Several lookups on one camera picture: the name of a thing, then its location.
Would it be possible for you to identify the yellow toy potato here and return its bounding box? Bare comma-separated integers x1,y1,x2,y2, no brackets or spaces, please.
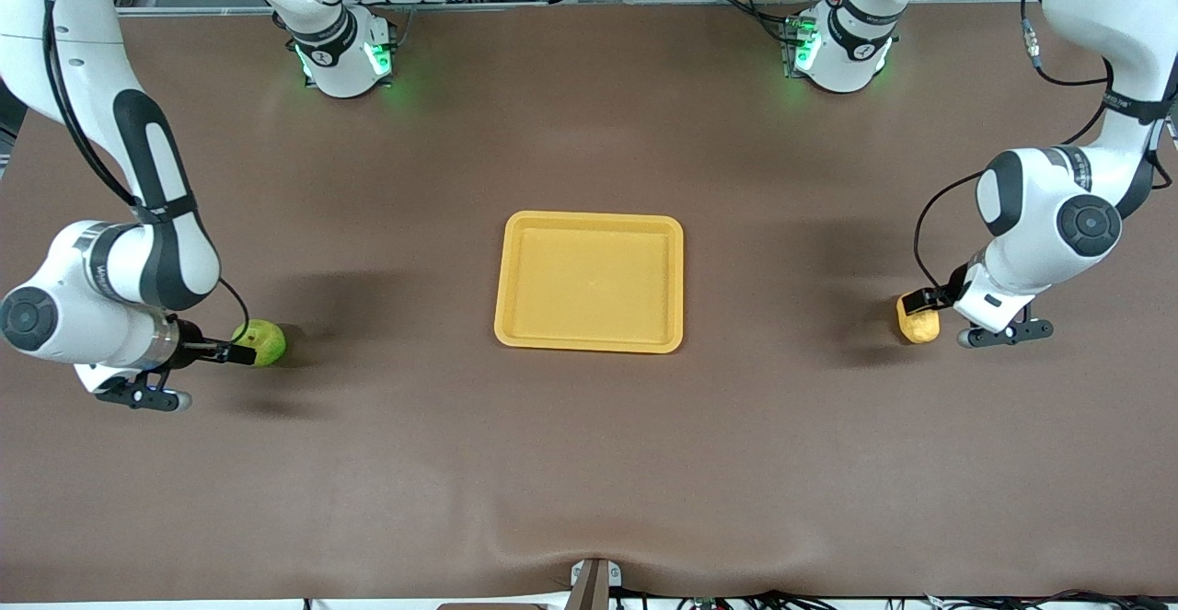
896,295,942,345

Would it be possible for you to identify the green toy apple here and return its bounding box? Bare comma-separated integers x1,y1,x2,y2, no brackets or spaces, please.
230,319,287,368

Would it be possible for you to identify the yellow plastic tray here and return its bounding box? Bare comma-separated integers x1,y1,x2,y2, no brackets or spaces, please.
494,211,686,354

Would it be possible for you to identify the brown table mat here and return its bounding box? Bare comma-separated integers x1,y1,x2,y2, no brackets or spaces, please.
0,3,1178,604

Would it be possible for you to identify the metal table clamp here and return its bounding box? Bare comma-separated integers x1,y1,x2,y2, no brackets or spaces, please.
569,558,623,610

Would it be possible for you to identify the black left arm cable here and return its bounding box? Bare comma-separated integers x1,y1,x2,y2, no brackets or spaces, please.
913,0,1178,296

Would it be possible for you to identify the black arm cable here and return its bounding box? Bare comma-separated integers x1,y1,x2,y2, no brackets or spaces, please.
913,0,1178,296
41,0,252,344

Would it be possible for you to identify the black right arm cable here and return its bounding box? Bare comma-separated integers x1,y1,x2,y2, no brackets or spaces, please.
41,0,252,344

